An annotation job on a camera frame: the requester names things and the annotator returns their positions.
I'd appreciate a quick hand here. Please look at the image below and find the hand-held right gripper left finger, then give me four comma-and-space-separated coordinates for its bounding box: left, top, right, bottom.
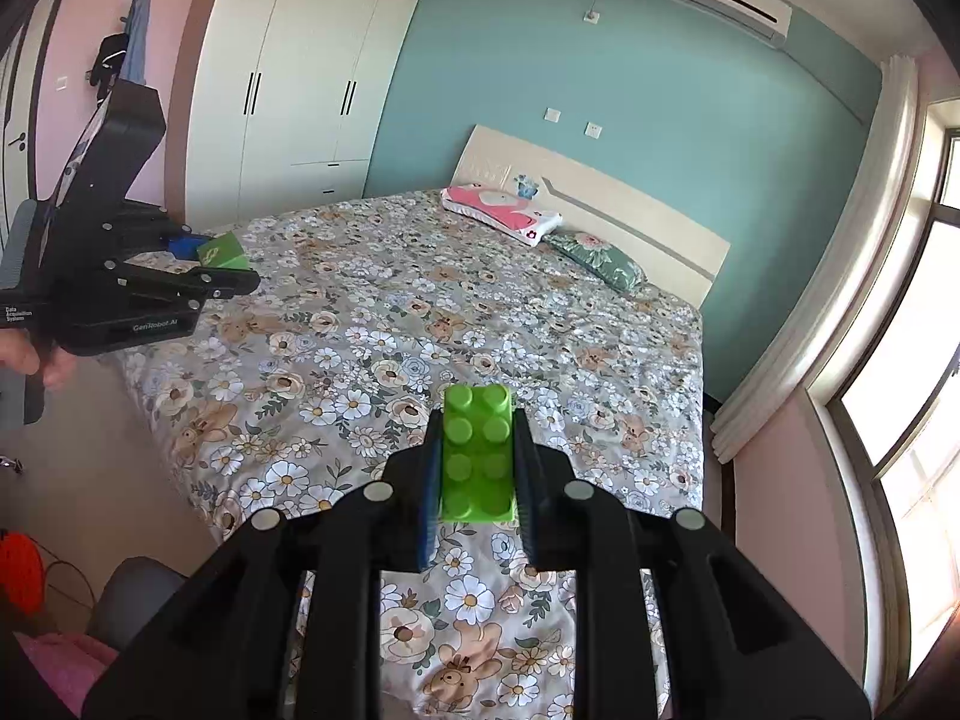
81, 405, 445, 720

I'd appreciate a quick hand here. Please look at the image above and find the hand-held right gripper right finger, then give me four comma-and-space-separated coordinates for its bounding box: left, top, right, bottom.
511, 405, 875, 720

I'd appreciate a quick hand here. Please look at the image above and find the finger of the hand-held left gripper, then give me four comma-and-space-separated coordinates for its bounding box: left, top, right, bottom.
105, 259, 262, 302
105, 211, 205, 260

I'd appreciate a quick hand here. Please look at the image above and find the small green box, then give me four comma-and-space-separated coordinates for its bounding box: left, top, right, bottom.
196, 233, 251, 272

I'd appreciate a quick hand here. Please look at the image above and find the green toy brick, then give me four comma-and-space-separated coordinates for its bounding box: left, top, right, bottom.
437, 382, 521, 525

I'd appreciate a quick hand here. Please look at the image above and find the person's left hand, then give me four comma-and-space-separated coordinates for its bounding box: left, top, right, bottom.
0, 330, 77, 392

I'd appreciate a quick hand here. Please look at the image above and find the floral bed sheet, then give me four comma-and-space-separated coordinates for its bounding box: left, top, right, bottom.
111, 187, 707, 720

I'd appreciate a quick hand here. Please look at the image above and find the hanging black bag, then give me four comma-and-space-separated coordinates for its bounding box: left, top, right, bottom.
87, 33, 130, 104

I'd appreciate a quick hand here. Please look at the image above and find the white door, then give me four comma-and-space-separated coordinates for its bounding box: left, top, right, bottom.
0, 0, 77, 260

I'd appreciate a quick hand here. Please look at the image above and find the hanging blue garment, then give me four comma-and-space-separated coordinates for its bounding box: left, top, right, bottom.
120, 0, 152, 85

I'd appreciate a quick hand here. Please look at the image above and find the white wardrobe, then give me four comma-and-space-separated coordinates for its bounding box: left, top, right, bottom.
184, 0, 419, 235

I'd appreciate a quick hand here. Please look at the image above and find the green floral pillow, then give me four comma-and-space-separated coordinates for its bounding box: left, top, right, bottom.
543, 230, 647, 294

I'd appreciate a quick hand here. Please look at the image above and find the pink printed pillow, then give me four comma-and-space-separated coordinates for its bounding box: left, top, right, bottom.
440, 183, 564, 248

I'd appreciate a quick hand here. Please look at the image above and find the orange object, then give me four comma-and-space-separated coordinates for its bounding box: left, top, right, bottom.
0, 530, 46, 617

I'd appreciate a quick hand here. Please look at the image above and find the grey chair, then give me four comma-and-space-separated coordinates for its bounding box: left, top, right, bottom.
85, 556, 190, 652

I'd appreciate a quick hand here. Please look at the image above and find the white bed headboard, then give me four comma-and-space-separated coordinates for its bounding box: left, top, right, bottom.
442, 124, 733, 310

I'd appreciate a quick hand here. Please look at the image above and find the white curtain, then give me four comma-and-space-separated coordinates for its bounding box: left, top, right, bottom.
708, 52, 920, 466

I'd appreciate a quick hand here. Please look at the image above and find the window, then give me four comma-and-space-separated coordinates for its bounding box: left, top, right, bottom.
806, 96, 960, 665

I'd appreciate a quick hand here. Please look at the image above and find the pink cloth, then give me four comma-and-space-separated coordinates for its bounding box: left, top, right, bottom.
13, 630, 122, 718

